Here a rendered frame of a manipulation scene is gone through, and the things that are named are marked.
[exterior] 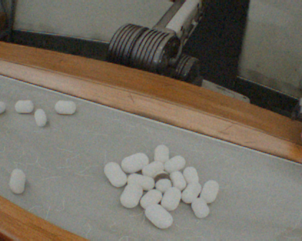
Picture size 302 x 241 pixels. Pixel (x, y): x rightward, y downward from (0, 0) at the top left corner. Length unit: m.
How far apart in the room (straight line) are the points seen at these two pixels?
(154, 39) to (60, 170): 0.43
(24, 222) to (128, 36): 0.57
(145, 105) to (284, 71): 2.02
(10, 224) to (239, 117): 0.43
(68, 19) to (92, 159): 2.34
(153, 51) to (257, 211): 0.45
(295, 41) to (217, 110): 1.94
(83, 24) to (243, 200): 2.37
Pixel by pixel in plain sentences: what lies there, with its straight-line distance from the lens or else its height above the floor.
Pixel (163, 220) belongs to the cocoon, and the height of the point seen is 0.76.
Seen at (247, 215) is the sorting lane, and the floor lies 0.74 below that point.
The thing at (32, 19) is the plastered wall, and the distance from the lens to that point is 3.00.
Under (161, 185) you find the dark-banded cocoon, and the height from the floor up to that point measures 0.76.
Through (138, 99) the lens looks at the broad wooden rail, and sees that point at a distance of 0.65.
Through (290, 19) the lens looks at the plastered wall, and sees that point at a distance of 2.51.
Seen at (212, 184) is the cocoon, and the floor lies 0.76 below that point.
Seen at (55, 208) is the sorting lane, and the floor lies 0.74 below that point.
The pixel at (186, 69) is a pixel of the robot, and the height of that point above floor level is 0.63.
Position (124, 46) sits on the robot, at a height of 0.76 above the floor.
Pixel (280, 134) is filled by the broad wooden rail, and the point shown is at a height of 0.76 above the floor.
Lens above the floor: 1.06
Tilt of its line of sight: 30 degrees down
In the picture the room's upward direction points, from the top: 11 degrees clockwise
